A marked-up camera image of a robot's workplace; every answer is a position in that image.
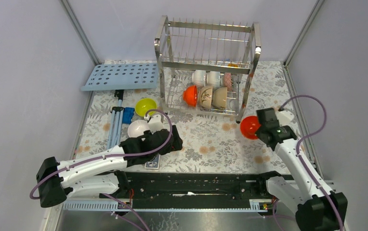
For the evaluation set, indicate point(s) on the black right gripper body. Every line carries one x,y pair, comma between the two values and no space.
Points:
258,133

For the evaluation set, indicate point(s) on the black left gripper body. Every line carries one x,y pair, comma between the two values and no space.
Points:
175,146

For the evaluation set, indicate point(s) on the white plastic bowl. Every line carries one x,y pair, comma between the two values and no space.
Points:
137,128

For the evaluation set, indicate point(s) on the orange bowl front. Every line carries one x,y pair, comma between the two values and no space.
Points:
249,127

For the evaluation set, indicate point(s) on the orange bowl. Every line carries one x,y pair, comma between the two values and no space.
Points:
249,127
190,96

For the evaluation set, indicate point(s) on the yellow-green plastic bowl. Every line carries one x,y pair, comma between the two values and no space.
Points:
143,105

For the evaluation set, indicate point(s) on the stainless steel dish rack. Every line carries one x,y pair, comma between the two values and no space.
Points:
183,46

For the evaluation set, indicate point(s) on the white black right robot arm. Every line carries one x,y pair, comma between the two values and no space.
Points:
314,203

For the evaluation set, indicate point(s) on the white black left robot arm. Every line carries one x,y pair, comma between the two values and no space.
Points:
101,173

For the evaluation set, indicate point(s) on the blue playing card deck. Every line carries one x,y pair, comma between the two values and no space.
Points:
153,164

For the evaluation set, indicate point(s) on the light blue folded tripod stand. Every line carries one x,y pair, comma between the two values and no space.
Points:
116,120

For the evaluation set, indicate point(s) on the light blue perforated tray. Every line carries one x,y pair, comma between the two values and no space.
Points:
122,77

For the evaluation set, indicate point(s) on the patterned beige ceramic bowl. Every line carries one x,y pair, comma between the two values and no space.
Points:
205,97

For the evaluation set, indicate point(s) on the white ribbed bowl right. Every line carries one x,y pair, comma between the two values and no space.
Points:
214,79

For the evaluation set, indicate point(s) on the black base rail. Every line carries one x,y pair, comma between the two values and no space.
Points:
192,190

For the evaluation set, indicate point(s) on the light blue cable duct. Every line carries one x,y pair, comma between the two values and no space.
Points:
109,206

